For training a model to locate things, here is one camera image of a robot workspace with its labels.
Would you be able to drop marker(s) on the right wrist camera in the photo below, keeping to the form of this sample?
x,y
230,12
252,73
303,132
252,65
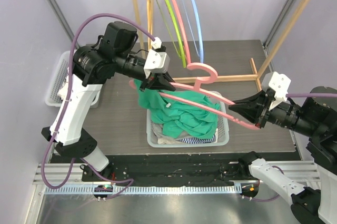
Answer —
x,y
279,83

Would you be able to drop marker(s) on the yellow plastic hanger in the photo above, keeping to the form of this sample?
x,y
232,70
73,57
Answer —
x,y
149,7

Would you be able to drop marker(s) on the lime green hanger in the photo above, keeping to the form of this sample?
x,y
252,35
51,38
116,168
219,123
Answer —
x,y
179,46

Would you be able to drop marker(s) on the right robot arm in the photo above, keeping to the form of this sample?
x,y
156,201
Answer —
x,y
312,115

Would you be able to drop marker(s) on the slotted cable duct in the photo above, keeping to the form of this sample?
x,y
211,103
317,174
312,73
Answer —
x,y
99,189

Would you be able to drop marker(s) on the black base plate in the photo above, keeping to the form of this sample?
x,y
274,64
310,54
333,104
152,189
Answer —
x,y
174,170

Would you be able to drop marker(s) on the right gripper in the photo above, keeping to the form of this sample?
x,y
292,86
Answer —
x,y
262,108

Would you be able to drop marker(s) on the light blue hanger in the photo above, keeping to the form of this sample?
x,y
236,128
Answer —
x,y
198,43

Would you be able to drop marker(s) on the grey right frame post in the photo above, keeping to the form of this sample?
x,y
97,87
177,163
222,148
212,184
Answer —
x,y
284,15

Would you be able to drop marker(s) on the green tank top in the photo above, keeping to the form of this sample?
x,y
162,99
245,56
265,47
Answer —
x,y
177,117

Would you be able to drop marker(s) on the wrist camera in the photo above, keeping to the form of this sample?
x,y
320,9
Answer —
x,y
157,60
279,83

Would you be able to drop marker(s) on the white left laundry basket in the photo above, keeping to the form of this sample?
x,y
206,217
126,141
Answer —
x,y
60,73

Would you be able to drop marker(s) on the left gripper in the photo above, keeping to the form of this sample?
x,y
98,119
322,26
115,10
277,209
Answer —
x,y
152,81

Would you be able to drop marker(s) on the white centre laundry basket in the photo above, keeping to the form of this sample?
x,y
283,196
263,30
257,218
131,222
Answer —
x,y
222,133

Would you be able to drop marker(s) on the white cloth in left basket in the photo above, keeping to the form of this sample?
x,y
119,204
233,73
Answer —
x,y
63,91

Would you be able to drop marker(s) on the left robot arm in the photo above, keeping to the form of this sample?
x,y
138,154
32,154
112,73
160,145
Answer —
x,y
92,66

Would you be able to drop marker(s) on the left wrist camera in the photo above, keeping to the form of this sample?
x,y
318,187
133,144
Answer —
x,y
157,60

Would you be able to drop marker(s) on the white laundry basket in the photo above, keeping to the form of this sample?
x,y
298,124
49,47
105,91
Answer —
x,y
222,133
60,73

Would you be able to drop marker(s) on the grey tank top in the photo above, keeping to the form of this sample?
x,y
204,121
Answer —
x,y
158,131

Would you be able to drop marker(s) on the coral pink hanger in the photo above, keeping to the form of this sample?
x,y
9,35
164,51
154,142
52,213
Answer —
x,y
183,33

